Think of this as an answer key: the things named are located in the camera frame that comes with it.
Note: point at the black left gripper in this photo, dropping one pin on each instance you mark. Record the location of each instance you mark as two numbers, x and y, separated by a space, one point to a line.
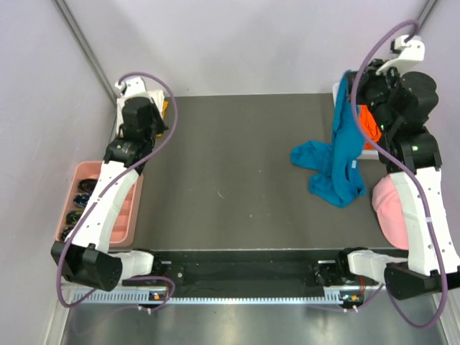
160 126

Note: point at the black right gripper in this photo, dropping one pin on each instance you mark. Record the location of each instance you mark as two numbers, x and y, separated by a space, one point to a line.
367 75

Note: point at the blue t shirt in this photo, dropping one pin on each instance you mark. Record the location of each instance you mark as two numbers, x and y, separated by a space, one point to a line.
337 179

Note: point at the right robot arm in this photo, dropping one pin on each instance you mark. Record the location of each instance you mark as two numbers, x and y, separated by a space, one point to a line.
432 259

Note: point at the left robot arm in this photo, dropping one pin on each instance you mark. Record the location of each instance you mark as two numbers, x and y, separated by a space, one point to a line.
83 258

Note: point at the white folded t shirt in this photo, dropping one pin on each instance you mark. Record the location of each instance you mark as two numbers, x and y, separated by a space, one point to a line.
156 96

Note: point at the yellow folded t shirt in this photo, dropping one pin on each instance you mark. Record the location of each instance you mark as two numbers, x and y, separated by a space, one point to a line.
164 109

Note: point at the orange crumpled t shirt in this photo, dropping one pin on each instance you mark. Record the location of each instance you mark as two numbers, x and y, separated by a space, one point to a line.
368 124

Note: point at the white perforated plastic basket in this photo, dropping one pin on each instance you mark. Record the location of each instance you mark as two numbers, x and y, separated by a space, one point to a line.
367 154

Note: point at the pink cap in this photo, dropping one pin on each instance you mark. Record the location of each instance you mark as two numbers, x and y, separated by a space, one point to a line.
387 206

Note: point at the pink compartment tray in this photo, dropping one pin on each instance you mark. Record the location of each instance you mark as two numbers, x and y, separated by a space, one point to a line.
122 235

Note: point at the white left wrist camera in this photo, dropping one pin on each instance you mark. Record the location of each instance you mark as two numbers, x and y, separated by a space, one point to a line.
131 87

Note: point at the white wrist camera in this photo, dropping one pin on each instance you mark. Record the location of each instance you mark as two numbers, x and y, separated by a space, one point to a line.
408 54
131 87

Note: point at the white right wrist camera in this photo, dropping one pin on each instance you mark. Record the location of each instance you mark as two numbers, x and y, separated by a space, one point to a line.
408 54

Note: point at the grey slotted cable duct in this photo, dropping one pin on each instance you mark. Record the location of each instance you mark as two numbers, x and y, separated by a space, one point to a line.
150 297

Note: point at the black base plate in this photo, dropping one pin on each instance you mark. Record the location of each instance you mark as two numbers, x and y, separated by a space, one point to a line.
251 273

